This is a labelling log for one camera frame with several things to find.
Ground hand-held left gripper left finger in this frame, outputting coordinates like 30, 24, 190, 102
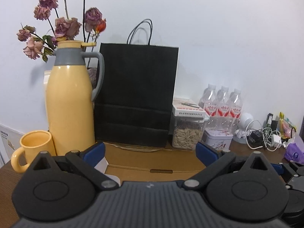
31, 142, 120, 190

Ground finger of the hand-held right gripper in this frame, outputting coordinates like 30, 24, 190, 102
271, 163, 289, 178

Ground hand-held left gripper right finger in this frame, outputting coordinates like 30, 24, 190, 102
183, 142, 271, 191

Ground red cardboard box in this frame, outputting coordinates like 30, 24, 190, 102
94, 141, 208, 188

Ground printed tin box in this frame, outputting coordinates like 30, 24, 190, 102
204, 128, 233, 151

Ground purple tissue pack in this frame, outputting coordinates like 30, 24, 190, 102
284, 133, 304, 165

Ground clear seed container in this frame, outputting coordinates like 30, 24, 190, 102
171, 119, 206, 150

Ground white charger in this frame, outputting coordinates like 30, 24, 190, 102
272, 134, 282, 148

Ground black power adapter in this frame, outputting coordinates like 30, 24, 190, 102
249, 129, 263, 148

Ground colourful snack packet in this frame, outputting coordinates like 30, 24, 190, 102
278, 112, 297, 139

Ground white flat box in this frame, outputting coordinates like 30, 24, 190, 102
172, 97, 209, 123

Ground small white fan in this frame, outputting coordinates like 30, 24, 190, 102
233, 112, 256, 144

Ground small black device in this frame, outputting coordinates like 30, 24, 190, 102
266, 113, 278, 130

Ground clear water bottle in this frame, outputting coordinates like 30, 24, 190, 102
199, 84, 219, 129
216, 85, 231, 130
227, 88, 244, 136

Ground yellow thermos jug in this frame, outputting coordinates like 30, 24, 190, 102
45, 40, 105, 156

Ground yellow mug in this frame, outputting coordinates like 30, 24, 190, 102
11, 130, 57, 173

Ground black paper bag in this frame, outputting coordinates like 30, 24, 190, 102
94, 19, 179, 148

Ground white printed board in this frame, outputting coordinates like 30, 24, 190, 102
0, 123, 25, 167

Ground dried pink flowers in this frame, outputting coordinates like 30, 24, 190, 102
17, 0, 106, 63

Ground white cable bundle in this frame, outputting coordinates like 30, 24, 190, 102
246, 120, 282, 152

